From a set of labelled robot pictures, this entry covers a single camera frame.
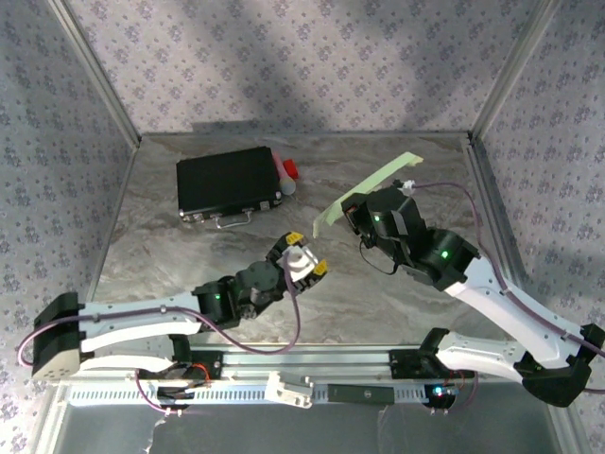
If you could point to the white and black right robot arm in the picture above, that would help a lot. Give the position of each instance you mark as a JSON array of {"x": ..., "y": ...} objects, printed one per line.
[{"x": 515, "y": 312}]

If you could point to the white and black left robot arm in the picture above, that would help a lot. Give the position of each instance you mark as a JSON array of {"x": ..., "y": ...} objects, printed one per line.
[{"x": 142, "y": 312}]

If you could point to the pink marker with white cap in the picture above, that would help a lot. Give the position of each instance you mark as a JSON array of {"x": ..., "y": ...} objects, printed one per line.
[{"x": 287, "y": 185}]

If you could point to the flat black device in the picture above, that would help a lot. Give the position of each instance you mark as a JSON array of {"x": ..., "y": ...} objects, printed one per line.
[{"x": 359, "y": 394}]

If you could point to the circuit board with lights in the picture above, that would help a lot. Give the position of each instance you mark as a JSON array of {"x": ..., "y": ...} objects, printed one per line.
[{"x": 439, "y": 392}]

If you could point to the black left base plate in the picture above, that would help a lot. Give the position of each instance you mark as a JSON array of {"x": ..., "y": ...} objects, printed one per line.
[{"x": 212, "y": 364}]

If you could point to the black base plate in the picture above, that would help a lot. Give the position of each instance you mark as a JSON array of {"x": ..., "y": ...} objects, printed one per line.
[
  {"x": 212, "y": 364},
  {"x": 404, "y": 364}
]

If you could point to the aluminium side rail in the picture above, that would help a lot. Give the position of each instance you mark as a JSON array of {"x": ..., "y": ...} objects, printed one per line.
[
  {"x": 119, "y": 198},
  {"x": 489, "y": 189}
]

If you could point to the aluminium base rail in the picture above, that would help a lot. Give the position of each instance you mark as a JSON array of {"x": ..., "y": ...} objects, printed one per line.
[{"x": 307, "y": 359}]

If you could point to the white plastic bracket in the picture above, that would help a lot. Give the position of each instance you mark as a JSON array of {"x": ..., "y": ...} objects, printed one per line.
[{"x": 288, "y": 390}]

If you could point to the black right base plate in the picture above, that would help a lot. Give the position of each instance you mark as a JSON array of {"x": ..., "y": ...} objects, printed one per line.
[{"x": 404, "y": 364}]

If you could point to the aluminium frame post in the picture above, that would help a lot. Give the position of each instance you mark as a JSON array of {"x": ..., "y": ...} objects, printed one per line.
[
  {"x": 96, "y": 71},
  {"x": 515, "y": 71}
]

